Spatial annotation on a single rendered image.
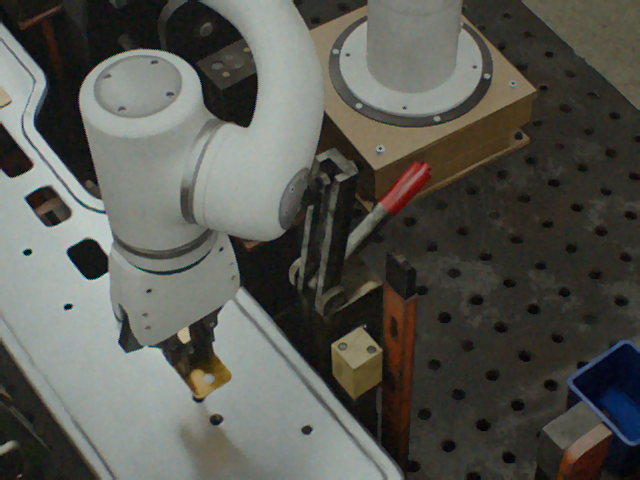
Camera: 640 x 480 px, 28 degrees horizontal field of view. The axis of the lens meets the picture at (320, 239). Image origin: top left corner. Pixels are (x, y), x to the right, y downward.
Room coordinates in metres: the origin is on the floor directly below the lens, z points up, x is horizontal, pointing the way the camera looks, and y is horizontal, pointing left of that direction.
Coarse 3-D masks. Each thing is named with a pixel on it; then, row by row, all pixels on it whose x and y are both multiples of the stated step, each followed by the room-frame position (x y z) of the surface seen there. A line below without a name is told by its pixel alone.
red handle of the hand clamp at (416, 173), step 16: (400, 176) 0.77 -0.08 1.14; (416, 176) 0.76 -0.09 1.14; (432, 176) 0.77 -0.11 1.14; (400, 192) 0.76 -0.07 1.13; (416, 192) 0.76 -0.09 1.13; (384, 208) 0.75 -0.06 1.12; (400, 208) 0.75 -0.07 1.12; (368, 224) 0.74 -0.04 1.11; (384, 224) 0.74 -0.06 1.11; (352, 240) 0.73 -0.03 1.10; (368, 240) 0.73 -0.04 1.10; (352, 256) 0.72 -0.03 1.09
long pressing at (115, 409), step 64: (0, 64) 1.08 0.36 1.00; (0, 192) 0.89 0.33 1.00; (64, 192) 0.89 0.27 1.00; (0, 256) 0.80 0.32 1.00; (64, 256) 0.80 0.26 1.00; (0, 320) 0.73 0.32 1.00; (64, 320) 0.72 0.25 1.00; (256, 320) 0.71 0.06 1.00; (64, 384) 0.65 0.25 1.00; (128, 384) 0.65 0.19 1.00; (256, 384) 0.64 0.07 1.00; (320, 384) 0.64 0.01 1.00; (128, 448) 0.58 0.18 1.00; (192, 448) 0.58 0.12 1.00; (256, 448) 0.57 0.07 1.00; (320, 448) 0.57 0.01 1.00
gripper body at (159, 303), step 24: (120, 264) 0.60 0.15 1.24; (192, 264) 0.60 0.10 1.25; (216, 264) 0.62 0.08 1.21; (120, 288) 0.60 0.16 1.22; (144, 288) 0.59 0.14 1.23; (168, 288) 0.60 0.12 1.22; (192, 288) 0.61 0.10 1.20; (216, 288) 0.62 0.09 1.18; (120, 312) 0.61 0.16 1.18; (144, 312) 0.59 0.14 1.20; (168, 312) 0.60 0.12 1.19; (192, 312) 0.61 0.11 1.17; (144, 336) 0.59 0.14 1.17; (168, 336) 0.60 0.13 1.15
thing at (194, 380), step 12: (180, 336) 0.65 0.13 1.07; (192, 348) 0.63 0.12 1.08; (192, 360) 0.62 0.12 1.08; (204, 360) 0.62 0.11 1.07; (216, 360) 0.62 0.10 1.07; (180, 372) 0.61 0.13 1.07; (192, 372) 0.61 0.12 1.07; (204, 372) 0.61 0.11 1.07; (216, 372) 0.61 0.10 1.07; (228, 372) 0.61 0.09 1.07; (192, 384) 0.60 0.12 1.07; (204, 384) 0.60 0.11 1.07; (216, 384) 0.60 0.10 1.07; (204, 396) 0.59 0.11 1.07
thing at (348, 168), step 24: (336, 168) 0.72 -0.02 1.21; (360, 168) 0.73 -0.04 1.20; (312, 192) 0.69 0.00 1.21; (336, 192) 0.70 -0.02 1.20; (312, 216) 0.72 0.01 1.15; (336, 216) 0.70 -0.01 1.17; (312, 240) 0.72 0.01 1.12; (336, 240) 0.70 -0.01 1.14; (312, 264) 0.72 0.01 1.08; (336, 264) 0.70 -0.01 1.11
